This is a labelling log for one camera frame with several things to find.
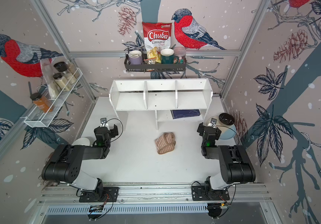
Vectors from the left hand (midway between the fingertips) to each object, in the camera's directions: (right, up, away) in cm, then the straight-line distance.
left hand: (110, 122), depth 93 cm
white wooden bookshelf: (+43, +15, -6) cm, 46 cm away
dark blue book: (+46, +6, -3) cm, 46 cm away
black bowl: (+84, +2, +9) cm, 85 cm away
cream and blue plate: (+83, -7, +4) cm, 84 cm away
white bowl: (-18, -12, -2) cm, 22 cm away
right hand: (+68, -1, 0) cm, 68 cm away
